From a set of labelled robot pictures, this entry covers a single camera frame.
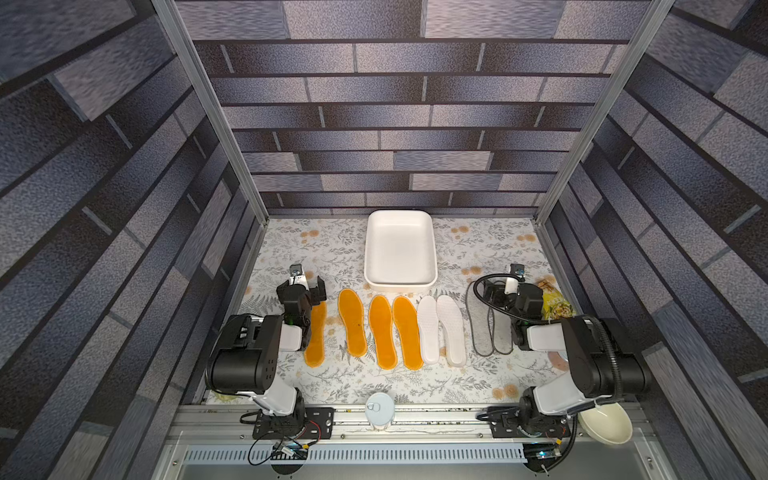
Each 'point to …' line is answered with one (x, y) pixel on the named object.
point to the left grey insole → (478, 317)
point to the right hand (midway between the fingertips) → (500, 278)
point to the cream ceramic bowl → (607, 423)
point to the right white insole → (451, 321)
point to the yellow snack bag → (555, 305)
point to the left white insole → (428, 321)
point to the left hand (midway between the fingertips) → (304, 276)
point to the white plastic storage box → (400, 250)
